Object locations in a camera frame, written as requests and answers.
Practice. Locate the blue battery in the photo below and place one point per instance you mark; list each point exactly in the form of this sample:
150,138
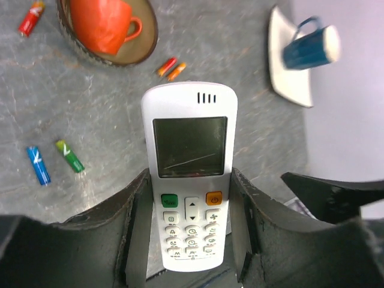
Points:
38,165

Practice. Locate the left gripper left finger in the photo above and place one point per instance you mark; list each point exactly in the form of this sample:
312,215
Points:
105,246

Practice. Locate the dark blue mug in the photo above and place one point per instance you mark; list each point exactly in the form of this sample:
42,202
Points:
320,47

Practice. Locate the orange cup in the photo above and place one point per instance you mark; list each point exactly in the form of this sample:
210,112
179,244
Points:
104,26

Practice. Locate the red orange battery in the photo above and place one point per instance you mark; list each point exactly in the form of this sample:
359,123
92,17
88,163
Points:
165,67

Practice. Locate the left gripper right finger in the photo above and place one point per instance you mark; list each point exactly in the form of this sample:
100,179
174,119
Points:
275,246

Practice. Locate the white square plate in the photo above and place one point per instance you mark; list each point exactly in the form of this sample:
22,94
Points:
287,80

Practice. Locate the red battery by bowl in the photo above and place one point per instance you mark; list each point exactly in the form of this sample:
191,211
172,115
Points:
31,18

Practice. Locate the white remote control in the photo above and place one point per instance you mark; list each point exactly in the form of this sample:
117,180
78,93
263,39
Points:
190,134

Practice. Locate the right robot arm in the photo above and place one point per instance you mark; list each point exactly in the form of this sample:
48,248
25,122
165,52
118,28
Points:
333,201

